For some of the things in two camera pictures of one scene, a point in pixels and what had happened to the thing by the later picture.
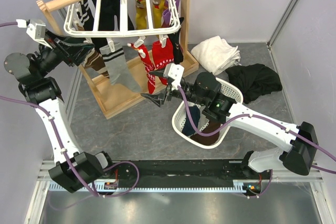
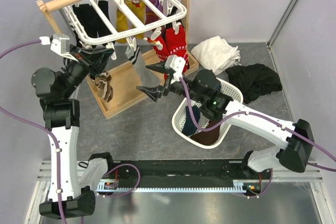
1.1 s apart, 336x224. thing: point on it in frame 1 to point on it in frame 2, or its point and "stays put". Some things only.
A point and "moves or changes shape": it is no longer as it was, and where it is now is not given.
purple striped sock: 166,13 to 150,16
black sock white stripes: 86,13 to 74,29
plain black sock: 109,7 to 90,20
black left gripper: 60,45 to 95,64
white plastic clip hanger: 150,9 moves or changes shape
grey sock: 116,67 to 134,54
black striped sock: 175,39 to 171,12
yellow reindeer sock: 158,3 to 138,6
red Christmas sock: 147,63 to 160,47
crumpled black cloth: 254,80 stays put
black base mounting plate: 184,171 stays put
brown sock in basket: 207,140 stays put
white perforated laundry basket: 178,117 stays put
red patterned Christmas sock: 163,56 to 176,44
